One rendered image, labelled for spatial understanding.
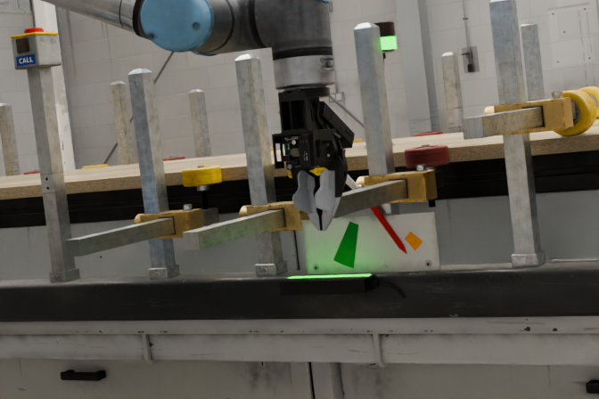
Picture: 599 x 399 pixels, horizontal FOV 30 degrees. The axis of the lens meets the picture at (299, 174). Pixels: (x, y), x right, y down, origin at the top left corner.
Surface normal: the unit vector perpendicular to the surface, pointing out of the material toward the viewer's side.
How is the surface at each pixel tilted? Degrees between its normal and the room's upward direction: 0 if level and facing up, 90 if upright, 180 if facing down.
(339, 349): 90
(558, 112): 90
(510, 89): 90
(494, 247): 90
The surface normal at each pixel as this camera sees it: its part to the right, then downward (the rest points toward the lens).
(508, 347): -0.49, 0.10
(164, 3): -0.25, 0.11
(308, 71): 0.13, 0.01
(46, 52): 0.86, -0.07
